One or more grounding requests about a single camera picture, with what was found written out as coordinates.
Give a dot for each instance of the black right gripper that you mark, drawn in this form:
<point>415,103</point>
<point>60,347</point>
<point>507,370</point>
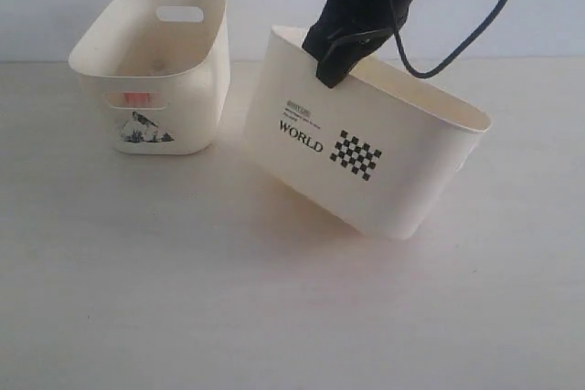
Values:
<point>347,31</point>

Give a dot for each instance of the orange-capped tube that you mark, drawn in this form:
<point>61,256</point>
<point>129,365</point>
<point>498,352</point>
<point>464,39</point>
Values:
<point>130,100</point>

